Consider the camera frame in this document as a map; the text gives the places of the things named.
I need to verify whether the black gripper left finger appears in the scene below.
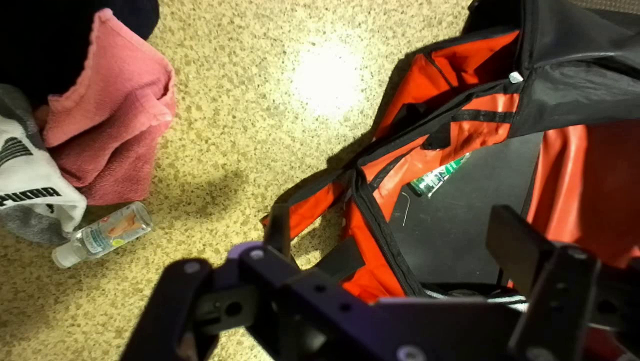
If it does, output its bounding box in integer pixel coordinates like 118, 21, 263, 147
119, 258, 242, 361

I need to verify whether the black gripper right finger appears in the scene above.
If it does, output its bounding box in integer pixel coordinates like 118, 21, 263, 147
485, 204, 600, 361

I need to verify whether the green labelled clear bottle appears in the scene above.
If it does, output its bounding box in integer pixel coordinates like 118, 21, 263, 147
409, 157, 468, 197

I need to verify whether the small clear sanitizer bottle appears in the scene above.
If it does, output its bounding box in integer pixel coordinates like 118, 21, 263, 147
51, 202, 153, 269

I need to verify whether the red and black backpack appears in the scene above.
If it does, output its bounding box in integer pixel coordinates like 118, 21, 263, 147
266, 0, 640, 300

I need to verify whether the white printed cloth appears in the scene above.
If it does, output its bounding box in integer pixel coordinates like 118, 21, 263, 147
0, 116, 85, 245

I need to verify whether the pink cloth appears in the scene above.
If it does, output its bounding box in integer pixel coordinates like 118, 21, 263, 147
42, 7, 176, 204

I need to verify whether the black cloth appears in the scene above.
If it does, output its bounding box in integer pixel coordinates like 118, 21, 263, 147
0, 0, 160, 107

